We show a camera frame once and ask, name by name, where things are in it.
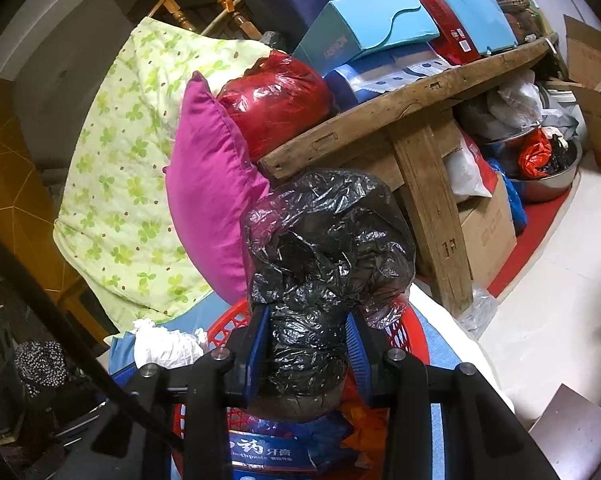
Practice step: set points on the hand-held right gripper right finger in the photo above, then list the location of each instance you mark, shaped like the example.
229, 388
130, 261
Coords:
363, 360

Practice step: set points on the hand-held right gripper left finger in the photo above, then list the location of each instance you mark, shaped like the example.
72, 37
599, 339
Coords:
258, 355

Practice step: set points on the red plastic mesh basket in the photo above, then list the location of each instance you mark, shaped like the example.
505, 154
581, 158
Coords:
223, 326

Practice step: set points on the blue plastic bag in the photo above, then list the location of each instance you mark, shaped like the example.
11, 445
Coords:
325, 435

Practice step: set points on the white tissue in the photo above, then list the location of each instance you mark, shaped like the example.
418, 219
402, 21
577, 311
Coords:
163, 347

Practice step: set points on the blue toothpaste box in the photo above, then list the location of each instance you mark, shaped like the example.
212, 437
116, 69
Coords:
270, 452

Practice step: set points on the black plastic bag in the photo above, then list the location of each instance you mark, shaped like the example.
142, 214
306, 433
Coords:
320, 260

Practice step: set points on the blue blanket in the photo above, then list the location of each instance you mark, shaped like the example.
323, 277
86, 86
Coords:
438, 345

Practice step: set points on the clear plastic bag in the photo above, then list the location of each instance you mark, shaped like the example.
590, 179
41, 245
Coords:
475, 310

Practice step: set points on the magenta pillow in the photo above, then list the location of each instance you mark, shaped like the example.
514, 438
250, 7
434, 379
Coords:
210, 190

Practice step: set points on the brown cardboard box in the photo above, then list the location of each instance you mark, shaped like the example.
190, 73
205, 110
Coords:
487, 230

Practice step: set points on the red floor mat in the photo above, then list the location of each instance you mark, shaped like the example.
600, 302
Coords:
535, 240

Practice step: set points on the white and red printed bag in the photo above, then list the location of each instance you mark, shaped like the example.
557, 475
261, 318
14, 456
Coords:
468, 170

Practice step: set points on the blue plastic sack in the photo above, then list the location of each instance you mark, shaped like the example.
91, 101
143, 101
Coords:
515, 205

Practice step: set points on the black white-dotted garment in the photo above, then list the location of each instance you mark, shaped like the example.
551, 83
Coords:
40, 365

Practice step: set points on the grey board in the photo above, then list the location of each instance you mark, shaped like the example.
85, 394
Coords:
575, 435

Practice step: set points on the green clover print quilt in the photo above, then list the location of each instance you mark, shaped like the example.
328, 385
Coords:
120, 160

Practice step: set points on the metal basin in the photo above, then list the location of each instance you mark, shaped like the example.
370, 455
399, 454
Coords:
545, 185

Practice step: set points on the large shiny red plastic bag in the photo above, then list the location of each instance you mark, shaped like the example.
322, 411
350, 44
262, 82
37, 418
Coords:
275, 100

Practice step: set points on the wooden bench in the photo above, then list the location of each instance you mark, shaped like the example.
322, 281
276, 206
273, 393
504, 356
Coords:
420, 110

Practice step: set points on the orange red plastic bag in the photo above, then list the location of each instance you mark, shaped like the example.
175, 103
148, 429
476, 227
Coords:
535, 155

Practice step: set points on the blue white dotted packaging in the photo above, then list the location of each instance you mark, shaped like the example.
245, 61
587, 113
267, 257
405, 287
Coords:
395, 72

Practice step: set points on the white plastic bag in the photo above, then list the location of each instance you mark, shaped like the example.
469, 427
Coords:
520, 102

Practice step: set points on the orange wooden cabinet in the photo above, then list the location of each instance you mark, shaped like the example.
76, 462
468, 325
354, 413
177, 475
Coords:
15, 175

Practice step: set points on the small teal box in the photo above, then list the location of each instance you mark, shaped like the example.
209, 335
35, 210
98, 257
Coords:
360, 25

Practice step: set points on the flat red box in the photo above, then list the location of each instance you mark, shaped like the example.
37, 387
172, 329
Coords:
430, 10

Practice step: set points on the flattened cardboard box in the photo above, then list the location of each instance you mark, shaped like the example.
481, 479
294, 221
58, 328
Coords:
595, 85

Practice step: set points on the blue plastic lid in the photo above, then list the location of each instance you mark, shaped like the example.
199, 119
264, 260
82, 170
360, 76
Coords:
470, 5

